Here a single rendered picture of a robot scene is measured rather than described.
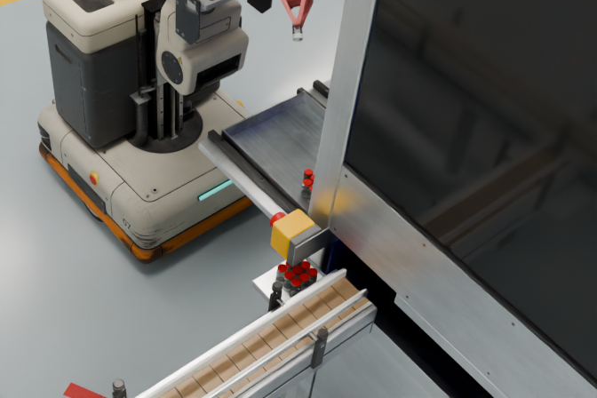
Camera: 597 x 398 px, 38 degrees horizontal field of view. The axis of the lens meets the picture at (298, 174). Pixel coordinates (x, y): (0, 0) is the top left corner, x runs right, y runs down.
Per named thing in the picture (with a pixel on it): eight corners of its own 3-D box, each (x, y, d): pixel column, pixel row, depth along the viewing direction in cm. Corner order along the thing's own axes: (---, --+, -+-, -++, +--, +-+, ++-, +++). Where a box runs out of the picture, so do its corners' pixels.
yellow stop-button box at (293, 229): (318, 250, 178) (322, 228, 173) (291, 267, 174) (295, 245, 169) (294, 228, 182) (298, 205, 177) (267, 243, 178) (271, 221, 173)
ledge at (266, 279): (339, 299, 182) (341, 294, 181) (293, 330, 176) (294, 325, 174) (298, 257, 189) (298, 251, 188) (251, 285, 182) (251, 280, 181)
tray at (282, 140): (394, 180, 206) (396, 170, 203) (311, 227, 193) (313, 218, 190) (302, 100, 222) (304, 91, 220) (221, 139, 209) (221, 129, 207)
